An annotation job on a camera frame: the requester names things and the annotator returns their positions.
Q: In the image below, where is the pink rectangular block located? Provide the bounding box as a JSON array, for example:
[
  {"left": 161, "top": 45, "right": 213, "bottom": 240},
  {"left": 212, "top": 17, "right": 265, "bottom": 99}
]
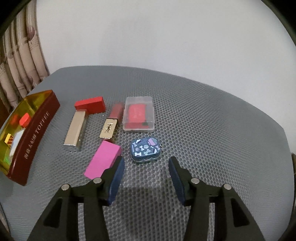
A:
[{"left": 84, "top": 141, "right": 122, "bottom": 179}]

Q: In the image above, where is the gold metallic bar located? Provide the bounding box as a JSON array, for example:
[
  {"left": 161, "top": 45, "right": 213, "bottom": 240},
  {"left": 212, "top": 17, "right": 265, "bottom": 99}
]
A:
[{"left": 63, "top": 109, "right": 88, "bottom": 151}]

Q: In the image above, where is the blue patterned small tin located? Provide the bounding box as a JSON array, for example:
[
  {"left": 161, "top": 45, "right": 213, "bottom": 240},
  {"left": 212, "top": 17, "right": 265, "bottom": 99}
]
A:
[{"left": 130, "top": 137, "right": 162, "bottom": 163}]

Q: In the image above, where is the red gold lipstick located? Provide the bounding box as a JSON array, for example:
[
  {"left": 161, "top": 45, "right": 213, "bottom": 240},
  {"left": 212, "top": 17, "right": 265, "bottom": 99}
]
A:
[{"left": 99, "top": 103, "right": 124, "bottom": 140}]

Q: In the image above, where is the red rectangular block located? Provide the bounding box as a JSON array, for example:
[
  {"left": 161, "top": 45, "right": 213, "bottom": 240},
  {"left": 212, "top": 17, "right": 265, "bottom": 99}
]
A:
[{"left": 74, "top": 96, "right": 106, "bottom": 114}]

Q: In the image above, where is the clear case with red insert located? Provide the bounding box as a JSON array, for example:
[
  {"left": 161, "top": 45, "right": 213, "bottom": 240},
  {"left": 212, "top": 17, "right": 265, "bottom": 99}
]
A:
[{"left": 122, "top": 96, "right": 155, "bottom": 132}]

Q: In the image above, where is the light blue white block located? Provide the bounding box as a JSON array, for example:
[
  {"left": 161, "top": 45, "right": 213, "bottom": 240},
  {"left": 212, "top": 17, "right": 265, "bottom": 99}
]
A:
[{"left": 10, "top": 128, "right": 25, "bottom": 157}]

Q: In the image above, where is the gold wrapped small block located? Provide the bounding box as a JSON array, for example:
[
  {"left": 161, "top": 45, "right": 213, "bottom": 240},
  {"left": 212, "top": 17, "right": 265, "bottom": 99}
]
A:
[{"left": 4, "top": 133, "right": 14, "bottom": 147}]

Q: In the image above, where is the gold toffee tin box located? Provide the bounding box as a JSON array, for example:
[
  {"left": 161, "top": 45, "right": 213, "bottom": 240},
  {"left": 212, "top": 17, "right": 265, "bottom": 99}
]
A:
[{"left": 1, "top": 90, "right": 60, "bottom": 186}]

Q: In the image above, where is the orange red block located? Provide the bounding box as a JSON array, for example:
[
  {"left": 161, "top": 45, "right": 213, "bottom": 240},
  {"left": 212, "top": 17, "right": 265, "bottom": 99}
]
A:
[{"left": 19, "top": 113, "right": 32, "bottom": 128}]

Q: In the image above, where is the grey mesh mat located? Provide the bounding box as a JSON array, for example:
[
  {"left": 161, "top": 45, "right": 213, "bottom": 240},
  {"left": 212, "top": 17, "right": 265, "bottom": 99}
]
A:
[{"left": 1, "top": 66, "right": 294, "bottom": 240}]

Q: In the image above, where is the beige patterned curtain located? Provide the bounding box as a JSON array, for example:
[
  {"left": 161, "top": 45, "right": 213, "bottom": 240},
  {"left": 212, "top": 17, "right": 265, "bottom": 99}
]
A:
[{"left": 1, "top": 1, "right": 49, "bottom": 112}]

